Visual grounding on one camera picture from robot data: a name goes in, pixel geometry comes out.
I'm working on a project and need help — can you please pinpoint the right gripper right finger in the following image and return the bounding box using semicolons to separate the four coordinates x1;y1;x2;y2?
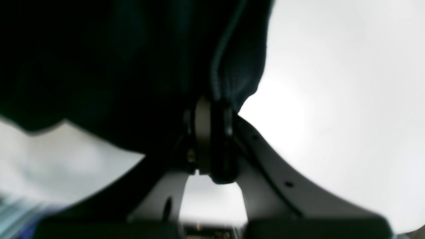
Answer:
211;101;379;221

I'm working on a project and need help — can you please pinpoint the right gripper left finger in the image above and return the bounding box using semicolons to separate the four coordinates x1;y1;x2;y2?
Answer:
128;96;212;221

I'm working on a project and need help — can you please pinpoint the black T-shirt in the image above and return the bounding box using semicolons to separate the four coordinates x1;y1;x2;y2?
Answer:
0;0;274;153

